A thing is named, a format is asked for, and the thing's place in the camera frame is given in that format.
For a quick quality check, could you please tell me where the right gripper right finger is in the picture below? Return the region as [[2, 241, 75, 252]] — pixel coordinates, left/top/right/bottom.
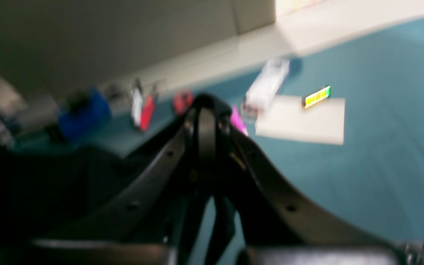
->
[[217, 116, 394, 250]]

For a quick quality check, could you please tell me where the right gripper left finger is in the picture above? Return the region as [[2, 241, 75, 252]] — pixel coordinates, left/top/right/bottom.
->
[[32, 109, 198, 251]]

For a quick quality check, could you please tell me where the black t-shirt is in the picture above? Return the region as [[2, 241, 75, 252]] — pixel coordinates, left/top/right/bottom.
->
[[0, 146, 159, 265]]

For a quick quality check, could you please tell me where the white paper sheet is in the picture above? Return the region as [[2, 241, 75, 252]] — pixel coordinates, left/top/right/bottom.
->
[[255, 95, 346, 145]]

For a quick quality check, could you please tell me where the pink marker package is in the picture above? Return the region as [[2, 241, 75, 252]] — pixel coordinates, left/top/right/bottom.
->
[[230, 106, 248, 136]]

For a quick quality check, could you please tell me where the blue table clamp box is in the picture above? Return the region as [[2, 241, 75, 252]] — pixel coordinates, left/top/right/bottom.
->
[[57, 86, 112, 142]]

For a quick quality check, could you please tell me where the white marker pen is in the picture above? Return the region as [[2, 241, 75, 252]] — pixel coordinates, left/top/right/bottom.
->
[[130, 78, 144, 128]]

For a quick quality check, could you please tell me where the red tape roll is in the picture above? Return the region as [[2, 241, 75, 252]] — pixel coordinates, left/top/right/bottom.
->
[[172, 91, 194, 116]]

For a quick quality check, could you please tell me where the light blue table cloth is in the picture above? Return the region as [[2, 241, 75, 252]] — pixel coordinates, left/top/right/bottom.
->
[[13, 15, 424, 265]]

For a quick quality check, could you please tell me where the white blister pack card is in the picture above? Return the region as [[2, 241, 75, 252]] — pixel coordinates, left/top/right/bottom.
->
[[241, 58, 290, 118]]

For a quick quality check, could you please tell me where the red handled screwdriver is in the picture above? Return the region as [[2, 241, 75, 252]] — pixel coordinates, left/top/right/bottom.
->
[[140, 85, 159, 131]]

